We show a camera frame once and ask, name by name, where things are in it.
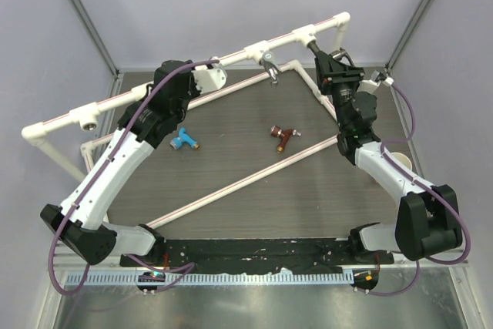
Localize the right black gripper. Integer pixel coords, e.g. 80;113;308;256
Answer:
314;52;364;131

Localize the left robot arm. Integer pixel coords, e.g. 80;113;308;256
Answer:
40;60;200;267

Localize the white PVC pipe frame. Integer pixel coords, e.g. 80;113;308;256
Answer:
21;12;350;230

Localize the dark bronze faucet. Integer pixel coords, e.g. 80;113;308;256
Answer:
307;39;347;60

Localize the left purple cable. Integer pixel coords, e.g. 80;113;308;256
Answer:
45;58;220;296

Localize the red-brown faucet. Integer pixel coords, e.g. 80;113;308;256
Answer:
270;126;301;153

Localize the purple cable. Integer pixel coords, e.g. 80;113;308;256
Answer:
354;78;473;295
45;58;220;296

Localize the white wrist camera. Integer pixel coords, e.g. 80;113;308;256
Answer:
357;70;394;94
193;68;227;94

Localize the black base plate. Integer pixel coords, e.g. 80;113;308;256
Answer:
119;237;396;274

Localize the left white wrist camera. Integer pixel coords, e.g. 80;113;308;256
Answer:
193;68;227;94

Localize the paper cup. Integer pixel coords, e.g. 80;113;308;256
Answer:
388;152;413;173

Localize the chrome faucet on frame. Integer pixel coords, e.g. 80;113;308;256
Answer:
259;51;280;86

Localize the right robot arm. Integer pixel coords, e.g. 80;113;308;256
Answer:
308;44;471;265

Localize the blue plastic faucet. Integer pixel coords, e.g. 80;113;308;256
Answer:
169;127;200;150

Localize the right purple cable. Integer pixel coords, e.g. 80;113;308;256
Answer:
354;78;473;295

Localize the slotted cable duct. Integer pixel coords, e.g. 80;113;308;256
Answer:
85;270;354;287

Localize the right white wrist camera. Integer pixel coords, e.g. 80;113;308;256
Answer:
357;70;394;94

